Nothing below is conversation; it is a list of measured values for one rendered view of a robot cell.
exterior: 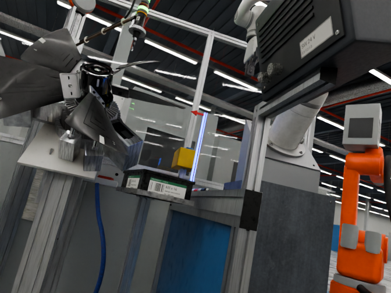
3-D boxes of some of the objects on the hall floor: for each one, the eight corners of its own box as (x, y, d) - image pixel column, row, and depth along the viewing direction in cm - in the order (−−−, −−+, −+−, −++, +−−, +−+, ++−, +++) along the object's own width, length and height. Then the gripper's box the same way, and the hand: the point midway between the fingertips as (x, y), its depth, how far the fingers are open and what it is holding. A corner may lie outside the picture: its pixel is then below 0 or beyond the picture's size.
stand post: (-25, 417, 96) (57, 152, 115) (4, 418, 98) (81, 157, 117) (-32, 427, 91) (55, 150, 111) (-1, 428, 93) (80, 156, 113)
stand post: (2, 375, 118) (82, 111, 142) (26, 377, 120) (100, 116, 144) (-3, 382, 113) (81, 109, 138) (22, 384, 115) (100, 114, 140)
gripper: (241, 45, 138) (234, 80, 134) (255, 27, 123) (248, 65, 119) (255, 50, 140) (249, 85, 136) (271, 32, 125) (265, 71, 121)
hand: (249, 71), depth 128 cm, fingers closed
